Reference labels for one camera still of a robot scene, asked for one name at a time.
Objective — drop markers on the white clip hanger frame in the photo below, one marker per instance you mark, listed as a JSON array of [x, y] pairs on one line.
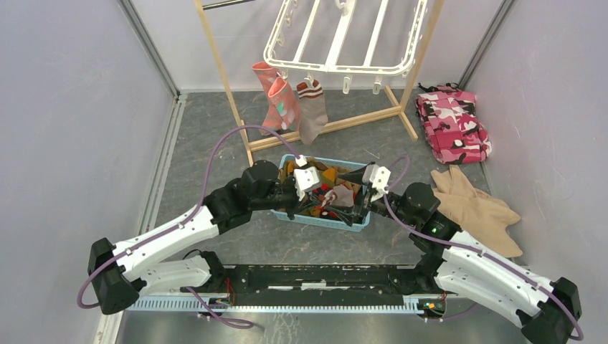
[[329, 64]]

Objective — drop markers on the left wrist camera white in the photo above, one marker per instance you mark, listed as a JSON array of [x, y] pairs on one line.
[[307, 176]]

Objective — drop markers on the toothed cable rail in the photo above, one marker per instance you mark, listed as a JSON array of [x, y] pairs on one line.
[[191, 304]]

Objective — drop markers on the pink sock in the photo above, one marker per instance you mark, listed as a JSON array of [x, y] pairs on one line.
[[284, 99], [267, 76]]

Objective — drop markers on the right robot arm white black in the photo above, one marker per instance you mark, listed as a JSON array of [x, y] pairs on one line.
[[544, 310]]

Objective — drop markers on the black metal rod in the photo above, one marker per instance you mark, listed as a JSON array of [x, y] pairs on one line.
[[226, 3]]

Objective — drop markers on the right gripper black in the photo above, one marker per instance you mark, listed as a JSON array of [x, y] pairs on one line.
[[355, 175]]

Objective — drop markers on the olive yellow sock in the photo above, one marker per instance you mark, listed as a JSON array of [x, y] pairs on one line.
[[329, 176]]

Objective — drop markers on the grey brown striped sock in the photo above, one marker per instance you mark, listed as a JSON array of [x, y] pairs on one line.
[[313, 115]]

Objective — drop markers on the red sock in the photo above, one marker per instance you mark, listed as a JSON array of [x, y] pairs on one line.
[[328, 187]]

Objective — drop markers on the blue plastic basket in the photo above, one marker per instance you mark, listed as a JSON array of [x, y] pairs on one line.
[[334, 222]]

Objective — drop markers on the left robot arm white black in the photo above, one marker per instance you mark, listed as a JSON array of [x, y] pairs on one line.
[[120, 273]]

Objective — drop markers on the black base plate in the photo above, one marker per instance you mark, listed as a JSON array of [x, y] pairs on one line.
[[331, 285]]

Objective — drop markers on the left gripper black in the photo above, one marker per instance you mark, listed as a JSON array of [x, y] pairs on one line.
[[297, 208]]

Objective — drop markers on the beige cloth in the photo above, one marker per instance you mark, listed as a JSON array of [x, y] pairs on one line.
[[485, 217]]

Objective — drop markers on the pink camouflage bag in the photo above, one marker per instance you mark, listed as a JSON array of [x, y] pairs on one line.
[[450, 124]]

